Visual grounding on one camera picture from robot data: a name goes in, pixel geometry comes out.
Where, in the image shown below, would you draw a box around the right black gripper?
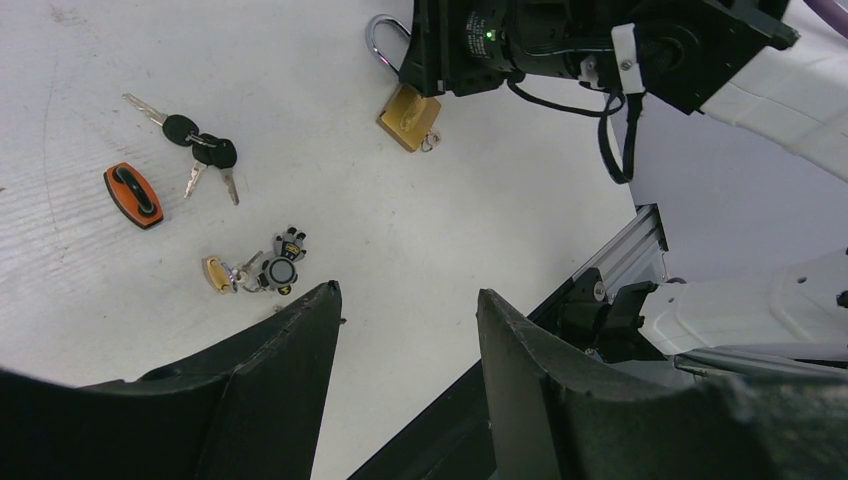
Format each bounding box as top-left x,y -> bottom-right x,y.
399,0 -> 514,97

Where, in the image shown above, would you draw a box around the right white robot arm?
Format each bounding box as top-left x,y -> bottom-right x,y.
399,1 -> 847,372

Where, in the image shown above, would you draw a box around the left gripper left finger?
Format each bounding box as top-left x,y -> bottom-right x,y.
1,281 -> 342,479

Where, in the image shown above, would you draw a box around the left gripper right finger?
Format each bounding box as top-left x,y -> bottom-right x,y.
476,289 -> 847,479

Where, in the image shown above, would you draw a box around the large brass padlock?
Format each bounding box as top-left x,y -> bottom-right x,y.
365,14 -> 442,153

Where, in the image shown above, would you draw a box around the small padlock keys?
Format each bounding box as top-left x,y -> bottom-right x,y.
233,226 -> 307,296

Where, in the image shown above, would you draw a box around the small brass padlock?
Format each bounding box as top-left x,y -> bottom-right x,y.
201,256 -> 235,295

